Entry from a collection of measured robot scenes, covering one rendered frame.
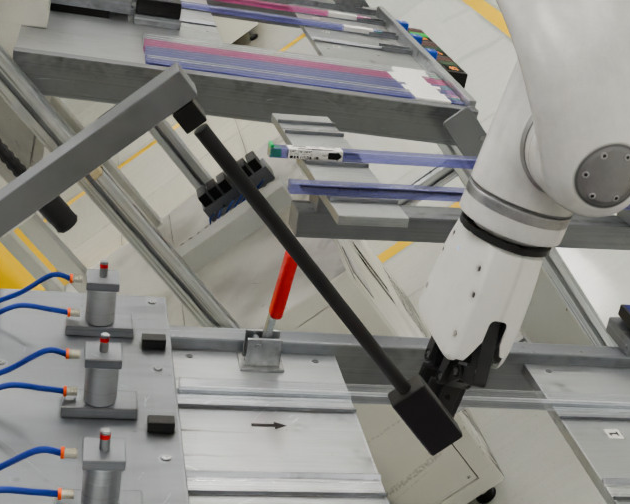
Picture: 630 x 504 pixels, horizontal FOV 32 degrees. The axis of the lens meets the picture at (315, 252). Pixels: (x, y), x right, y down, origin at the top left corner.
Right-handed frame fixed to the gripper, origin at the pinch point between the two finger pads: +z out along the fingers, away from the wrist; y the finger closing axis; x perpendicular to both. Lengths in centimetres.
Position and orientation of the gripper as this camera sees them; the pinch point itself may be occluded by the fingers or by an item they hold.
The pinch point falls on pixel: (436, 393)
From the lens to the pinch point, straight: 93.6
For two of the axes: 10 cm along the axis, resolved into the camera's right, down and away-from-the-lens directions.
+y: 1.7, 4.2, -8.9
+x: 9.3, 2.2, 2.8
